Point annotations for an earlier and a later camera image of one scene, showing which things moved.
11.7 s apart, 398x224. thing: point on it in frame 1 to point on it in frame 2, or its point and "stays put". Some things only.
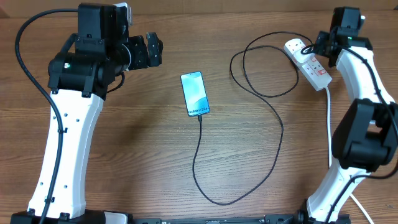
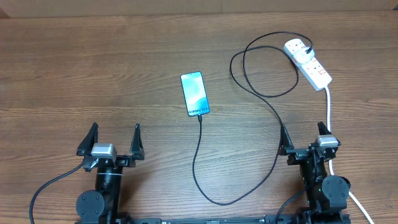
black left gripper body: (140, 58) to (123, 161)
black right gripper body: (319, 43) to (298, 154)
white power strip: (313, 70) stays put
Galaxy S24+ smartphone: (194, 93) stays put
